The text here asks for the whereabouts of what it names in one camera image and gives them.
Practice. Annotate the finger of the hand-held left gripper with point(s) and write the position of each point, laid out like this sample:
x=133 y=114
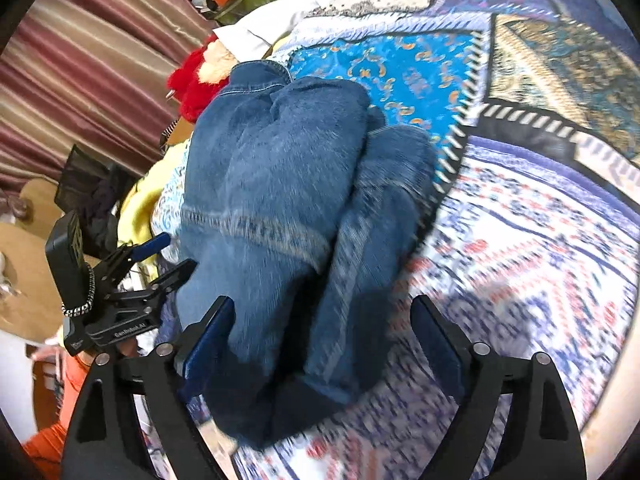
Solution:
x=170 y=277
x=150 y=245

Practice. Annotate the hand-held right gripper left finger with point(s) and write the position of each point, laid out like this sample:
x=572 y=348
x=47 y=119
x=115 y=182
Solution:
x=207 y=340

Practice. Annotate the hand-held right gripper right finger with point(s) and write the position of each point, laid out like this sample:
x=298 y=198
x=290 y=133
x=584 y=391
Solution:
x=440 y=340

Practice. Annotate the blue denim jeans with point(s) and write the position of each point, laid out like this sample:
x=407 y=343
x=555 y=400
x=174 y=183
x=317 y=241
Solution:
x=270 y=185

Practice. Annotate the yellow cloth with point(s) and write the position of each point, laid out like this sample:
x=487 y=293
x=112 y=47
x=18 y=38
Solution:
x=137 y=205

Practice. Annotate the round wooden table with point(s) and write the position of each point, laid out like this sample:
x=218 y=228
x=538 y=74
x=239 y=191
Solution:
x=25 y=260

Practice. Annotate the black bag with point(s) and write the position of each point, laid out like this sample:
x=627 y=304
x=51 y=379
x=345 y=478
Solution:
x=100 y=195

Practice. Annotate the patchwork printed blanket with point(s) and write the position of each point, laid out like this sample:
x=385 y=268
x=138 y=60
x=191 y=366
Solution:
x=525 y=235

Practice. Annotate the red plush toy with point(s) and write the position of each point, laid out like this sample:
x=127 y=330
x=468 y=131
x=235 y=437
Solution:
x=195 y=90

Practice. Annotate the striped maroon curtain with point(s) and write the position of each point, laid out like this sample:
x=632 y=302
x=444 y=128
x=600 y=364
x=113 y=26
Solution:
x=100 y=60

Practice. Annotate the white cloth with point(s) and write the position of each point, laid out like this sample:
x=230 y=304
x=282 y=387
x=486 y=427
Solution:
x=250 y=35

